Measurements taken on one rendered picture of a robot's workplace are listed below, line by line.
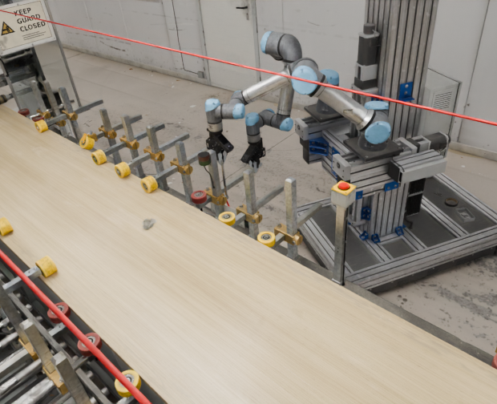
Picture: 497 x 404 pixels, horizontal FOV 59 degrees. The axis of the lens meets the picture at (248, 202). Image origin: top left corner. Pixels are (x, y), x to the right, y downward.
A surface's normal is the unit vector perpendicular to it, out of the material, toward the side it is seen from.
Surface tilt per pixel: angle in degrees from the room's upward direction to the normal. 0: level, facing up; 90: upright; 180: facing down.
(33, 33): 90
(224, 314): 0
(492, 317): 0
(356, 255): 0
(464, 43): 90
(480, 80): 90
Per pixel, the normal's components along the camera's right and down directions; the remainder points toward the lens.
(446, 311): -0.08, -0.81
